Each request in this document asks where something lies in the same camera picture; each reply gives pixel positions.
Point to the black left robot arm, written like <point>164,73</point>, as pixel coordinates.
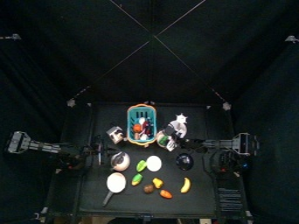
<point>38,144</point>

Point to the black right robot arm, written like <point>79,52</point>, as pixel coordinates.
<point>233,143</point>

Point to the small silver toy pot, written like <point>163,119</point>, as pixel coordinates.
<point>159,137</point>

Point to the white star-topped object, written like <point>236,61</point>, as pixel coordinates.
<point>180,128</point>

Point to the green toy vegetable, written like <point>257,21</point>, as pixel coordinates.
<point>163,140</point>

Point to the silver white toy kettle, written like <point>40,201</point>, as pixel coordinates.
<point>119,161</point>

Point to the small white grey toy appliance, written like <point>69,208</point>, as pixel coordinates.
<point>115,134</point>

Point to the white star-topped toy stand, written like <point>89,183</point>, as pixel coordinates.
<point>181,118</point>

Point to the dark red toy food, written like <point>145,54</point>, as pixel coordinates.
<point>147,126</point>

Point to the small white toy food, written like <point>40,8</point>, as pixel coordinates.
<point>144,136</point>

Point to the white toy egg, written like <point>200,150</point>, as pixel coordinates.
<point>141,120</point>

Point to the orange round toy fruit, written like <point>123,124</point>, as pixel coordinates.
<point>136,128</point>

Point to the light green toy lettuce leaf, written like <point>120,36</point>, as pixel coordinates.
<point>140,165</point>

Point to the teal basket with orange rim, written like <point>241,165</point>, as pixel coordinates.
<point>131,122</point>

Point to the yellow toy corn green husk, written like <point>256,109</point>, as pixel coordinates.
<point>136,179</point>

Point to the yellow toy bell pepper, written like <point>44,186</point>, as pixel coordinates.
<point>157,183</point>

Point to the yellow toy banana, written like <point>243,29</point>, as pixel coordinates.
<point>185,185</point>

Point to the brown round toy vegetable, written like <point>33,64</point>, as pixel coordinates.
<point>148,189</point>

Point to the orange toy carrot green top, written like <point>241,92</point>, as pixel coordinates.
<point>165,194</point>

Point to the white printed label sticker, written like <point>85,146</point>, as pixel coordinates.
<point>229,198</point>

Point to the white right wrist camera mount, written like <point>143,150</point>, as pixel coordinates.
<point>171,145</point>

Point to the metal frame corner bracket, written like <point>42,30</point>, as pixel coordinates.
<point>225,106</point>
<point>14,37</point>
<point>71,102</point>
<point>291,38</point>

